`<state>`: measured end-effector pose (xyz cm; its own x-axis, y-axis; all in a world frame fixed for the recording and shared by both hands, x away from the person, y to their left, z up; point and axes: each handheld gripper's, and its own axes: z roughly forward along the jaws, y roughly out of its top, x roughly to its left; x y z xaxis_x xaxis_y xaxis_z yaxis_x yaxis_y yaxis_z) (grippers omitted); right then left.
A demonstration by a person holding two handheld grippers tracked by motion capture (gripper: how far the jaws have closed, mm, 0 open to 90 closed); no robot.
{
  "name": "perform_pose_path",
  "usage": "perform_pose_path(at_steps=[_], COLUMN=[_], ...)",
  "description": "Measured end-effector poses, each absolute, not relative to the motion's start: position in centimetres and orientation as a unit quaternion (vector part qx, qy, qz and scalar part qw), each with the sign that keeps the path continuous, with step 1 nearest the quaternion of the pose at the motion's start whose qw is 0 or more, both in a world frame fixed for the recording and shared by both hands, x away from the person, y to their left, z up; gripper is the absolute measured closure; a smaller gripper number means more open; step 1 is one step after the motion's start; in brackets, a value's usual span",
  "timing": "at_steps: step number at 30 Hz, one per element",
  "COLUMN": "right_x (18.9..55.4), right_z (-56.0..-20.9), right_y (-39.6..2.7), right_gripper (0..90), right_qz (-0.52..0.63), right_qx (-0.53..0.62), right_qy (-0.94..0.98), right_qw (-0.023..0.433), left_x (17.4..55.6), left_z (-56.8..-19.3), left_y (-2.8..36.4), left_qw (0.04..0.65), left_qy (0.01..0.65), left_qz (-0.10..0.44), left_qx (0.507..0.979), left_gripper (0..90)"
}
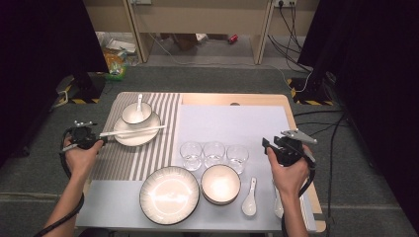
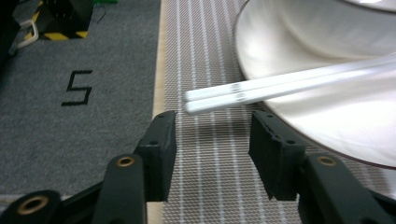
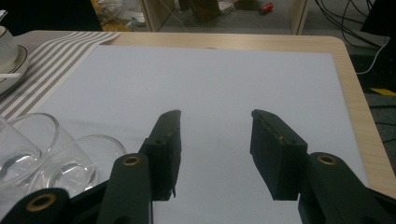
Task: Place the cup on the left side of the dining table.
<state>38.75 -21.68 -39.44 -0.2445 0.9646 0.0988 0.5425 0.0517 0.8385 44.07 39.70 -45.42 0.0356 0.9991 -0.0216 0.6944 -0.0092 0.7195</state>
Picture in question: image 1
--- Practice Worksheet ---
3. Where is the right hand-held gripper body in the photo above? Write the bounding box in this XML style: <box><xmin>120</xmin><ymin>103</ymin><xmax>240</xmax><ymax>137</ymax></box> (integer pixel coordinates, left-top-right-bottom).
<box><xmin>275</xmin><ymin>128</ymin><xmax>319</xmax><ymax>168</ymax></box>

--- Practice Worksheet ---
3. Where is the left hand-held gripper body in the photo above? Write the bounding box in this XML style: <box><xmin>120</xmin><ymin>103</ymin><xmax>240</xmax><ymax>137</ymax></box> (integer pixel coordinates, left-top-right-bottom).
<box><xmin>67</xmin><ymin>119</ymin><xmax>101</xmax><ymax>151</ymax></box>

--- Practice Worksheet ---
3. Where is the white bowl dark rim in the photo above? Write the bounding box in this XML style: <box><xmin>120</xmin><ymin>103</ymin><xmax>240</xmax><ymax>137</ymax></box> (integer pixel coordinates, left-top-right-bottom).
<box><xmin>202</xmin><ymin>194</ymin><xmax>240</xmax><ymax>206</ymax></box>
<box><xmin>201</xmin><ymin>164</ymin><xmax>242</xmax><ymax>203</ymax></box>
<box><xmin>121</xmin><ymin>101</ymin><xmax>153</xmax><ymax>125</ymax></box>

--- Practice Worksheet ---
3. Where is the white plate dark rim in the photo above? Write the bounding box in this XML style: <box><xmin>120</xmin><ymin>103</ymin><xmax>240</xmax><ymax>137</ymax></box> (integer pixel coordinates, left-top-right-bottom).
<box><xmin>138</xmin><ymin>166</ymin><xmax>201</xmax><ymax>226</ymax></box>
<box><xmin>113</xmin><ymin>112</ymin><xmax>162</xmax><ymax>148</ymax></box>

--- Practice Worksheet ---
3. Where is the white ceramic spoon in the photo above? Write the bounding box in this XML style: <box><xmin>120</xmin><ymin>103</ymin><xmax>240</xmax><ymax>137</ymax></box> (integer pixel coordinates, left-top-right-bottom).
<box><xmin>241</xmin><ymin>177</ymin><xmax>258</xmax><ymax>217</ymax></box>
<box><xmin>272</xmin><ymin>184</ymin><xmax>285</xmax><ymax>219</ymax></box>
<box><xmin>132</xmin><ymin>93</ymin><xmax>145</xmax><ymax>122</ymax></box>

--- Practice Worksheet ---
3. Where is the person's left hand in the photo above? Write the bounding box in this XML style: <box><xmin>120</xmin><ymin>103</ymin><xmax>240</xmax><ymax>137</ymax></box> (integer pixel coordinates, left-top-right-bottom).
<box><xmin>63</xmin><ymin>139</ymin><xmax>105</xmax><ymax>179</ymax></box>

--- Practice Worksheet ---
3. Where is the person's right hand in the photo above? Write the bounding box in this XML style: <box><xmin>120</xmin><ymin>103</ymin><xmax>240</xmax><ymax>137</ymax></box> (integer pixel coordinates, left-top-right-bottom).
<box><xmin>267</xmin><ymin>146</ymin><xmax>316</xmax><ymax>198</ymax></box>

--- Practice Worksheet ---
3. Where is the clear drinking glass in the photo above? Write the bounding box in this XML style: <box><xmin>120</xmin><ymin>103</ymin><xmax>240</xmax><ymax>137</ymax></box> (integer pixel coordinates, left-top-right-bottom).
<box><xmin>202</xmin><ymin>141</ymin><xmax>226</xmax><ymax>169</ymax></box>
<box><xmin>179</xmin><ymin>141</ymin><xmax>204</xmax><ymax>172</ymax></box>
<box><xmin>225</xmin><ymin>143</ymin><xmax>250</xmax><ymax>175</ymax></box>

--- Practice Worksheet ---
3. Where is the striped beige placemat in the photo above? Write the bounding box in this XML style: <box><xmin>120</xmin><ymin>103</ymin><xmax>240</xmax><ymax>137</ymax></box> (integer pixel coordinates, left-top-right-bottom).
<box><xmin>90</xmin><ymin>92</ymin><xmax>183</xmax><ymax>182</ymax></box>

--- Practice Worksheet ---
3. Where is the black metal stand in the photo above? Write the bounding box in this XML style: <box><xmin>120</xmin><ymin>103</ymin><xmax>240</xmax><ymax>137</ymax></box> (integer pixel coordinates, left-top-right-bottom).
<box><xmin>287</xmin><ymin>73</ymin><xmax>337</xmax><ymax>107</ymax></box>
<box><xmin>55</xmin><ymin>71</ymin><xmax>107</xmax><ymax>105</ymax></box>

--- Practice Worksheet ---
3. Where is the green snack packet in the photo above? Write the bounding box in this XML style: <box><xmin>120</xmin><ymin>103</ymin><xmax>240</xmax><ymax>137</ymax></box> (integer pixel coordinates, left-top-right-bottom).
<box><xmin>106</xmin><ymin>63</ymin><xmax>128</xmax><ymax>82</ymax></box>

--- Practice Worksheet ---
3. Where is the yellow snack packet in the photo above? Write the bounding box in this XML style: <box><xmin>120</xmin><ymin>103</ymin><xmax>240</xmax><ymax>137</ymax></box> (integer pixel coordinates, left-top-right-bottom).
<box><xmin>103</xmin><ymin>52</ymin><xmax>127</xmax><ymax>72</ymax></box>

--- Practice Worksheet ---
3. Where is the person in black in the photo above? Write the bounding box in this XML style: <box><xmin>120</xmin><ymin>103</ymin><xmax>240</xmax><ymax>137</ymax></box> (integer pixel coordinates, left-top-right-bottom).
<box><xmin>0</xmin><ymin>0</ymin><xmax>110</xmax><ymax>166</ymax></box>

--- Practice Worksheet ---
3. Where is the clear plastic bag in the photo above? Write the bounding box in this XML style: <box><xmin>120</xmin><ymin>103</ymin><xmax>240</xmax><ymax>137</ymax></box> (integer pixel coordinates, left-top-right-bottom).
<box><xmin>97</xmin><ymin>31</ymin><xmax>137</xmax><ymax>55</ymax></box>

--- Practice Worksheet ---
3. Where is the black curtain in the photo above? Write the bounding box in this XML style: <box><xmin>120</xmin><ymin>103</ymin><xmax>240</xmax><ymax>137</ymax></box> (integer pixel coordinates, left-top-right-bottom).
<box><xmin>297</xmin><ymin>0</ymin><xmax>419</xmax><ymax>228</ymax></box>

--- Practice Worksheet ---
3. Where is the large brown cardboard box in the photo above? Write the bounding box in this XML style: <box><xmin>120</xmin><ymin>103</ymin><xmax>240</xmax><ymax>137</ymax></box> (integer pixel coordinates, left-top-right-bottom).
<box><xmin>169</xmin><ymin>33</ymin><xmax>199</xmax><ymax>51</ymax></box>

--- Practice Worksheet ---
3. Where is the beige office desk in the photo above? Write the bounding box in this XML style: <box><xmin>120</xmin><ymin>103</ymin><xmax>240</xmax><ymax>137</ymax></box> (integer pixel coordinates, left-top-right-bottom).
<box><xmin>82</xmin><ymin>0</ymin><xmax>320</xmax><ymax>66</ymax></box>

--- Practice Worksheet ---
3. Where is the black floor cable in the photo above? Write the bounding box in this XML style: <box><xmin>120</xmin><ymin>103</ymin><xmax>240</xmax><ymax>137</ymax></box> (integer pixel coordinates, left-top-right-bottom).
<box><xmin>267</xmin><ymin>34</ymin><xmax>314</xmax><ymax>74</ymax></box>
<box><xmin>293</xmin><ymin>110</ymin><xmax>345</xmax><ymax>117</ymax></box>
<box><xmin>299</xmin><ymin>115</ymin><xmax>347</xmax><ymax>141</ymax></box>
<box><xmin>327</xmin><ymin>115</ymin><xmax>347</xmax><ymax>237</ymax></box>

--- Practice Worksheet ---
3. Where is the short white cable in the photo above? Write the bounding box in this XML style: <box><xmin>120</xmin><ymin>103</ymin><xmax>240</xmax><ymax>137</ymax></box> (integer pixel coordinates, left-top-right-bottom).
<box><xmin>52</xmin><ymin>90</ymin><xmax>70</xmax><ymax>110</ymax></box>
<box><xmin>297</xmin><ymin>70</ymin><xmax>314</xmax><ymax>93</ymax></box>

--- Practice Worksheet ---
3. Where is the white floor cable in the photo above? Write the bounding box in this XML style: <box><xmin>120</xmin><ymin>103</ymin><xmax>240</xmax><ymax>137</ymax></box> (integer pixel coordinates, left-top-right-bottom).
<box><xmin>147</xmin><ymin>32</ymin><xmax>293</xmax><ymax>92</ymax></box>

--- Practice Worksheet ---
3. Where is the black power cable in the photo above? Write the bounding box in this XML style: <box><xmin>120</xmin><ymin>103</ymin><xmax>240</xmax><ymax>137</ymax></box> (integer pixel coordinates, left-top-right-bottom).
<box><xmin>278</xmin><ymin>1</ymin><xmax>304</xmax><ymax>53</ymax></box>
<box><xmin>289</xmin><ymin>3</ymin><xmax>302</xmax><ymax>50</ymax></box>

